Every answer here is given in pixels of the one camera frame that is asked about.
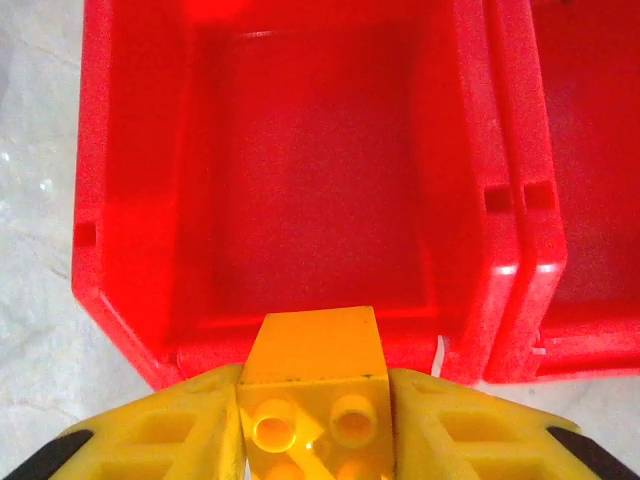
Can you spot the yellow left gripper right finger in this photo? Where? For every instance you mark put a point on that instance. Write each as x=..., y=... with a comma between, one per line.
x=475, y=435

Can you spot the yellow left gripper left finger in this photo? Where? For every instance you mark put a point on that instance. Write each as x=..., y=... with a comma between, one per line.
x=165, y=430

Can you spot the yellow sloped lego brick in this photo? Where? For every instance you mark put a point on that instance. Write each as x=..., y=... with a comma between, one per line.
x=310, y=350

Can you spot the red plastic bin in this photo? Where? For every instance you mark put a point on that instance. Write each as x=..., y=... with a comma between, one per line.
x=595, y=150
x=310, y=150

